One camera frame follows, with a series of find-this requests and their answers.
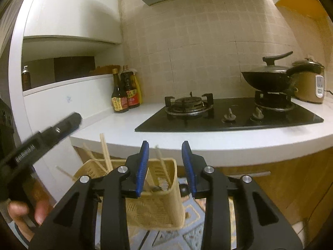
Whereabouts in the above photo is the wide dark sauce bottle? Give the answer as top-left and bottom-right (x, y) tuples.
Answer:
(120, 65), (140, 109)

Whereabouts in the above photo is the black wok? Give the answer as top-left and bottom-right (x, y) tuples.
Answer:
(241, 64), (324, 93)

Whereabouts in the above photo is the beige plastic utensil basket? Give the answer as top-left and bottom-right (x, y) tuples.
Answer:
(74, 157), (186, 231)

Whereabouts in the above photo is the slim dark sauce bottle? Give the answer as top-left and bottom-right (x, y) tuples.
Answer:
(111, 68), (129, 114)

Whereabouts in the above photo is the brown rice cooker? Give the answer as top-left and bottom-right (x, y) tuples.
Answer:
(290, 59), (326, 104)

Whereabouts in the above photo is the black pan lid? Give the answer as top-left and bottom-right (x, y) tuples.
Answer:
(246, 51), (293, 74)

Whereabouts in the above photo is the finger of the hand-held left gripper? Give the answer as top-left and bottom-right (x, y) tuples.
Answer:
(34, 112), (83, 154)

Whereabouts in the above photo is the brown spray can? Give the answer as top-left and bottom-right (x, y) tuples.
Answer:
(21, 66), (32, 91)

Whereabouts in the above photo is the person's left hand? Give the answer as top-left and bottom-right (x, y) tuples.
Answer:
(6, 199), (54, 243)

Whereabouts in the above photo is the brown wooden board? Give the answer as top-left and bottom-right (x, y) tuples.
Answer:
(90, 65), (121, 76)

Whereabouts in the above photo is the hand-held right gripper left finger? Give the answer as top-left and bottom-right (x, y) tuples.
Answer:
(29, 141), (150, 250)

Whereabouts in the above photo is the black glass gas stove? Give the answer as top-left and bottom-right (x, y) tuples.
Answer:
(134, 93), (324, 132)

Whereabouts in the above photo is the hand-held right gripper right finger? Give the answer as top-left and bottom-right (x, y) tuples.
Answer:
(181, 141), (303, 250)

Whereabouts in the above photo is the yellow bottle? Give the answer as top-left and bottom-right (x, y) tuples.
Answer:
(134, 70), (142, 107)

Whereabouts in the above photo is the wooden base cabinet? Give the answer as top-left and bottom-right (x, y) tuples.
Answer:
(73, 146), (333, 240)

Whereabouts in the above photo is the white wall cabinet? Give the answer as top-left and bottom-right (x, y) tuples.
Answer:
(23, 0), (123, 45)

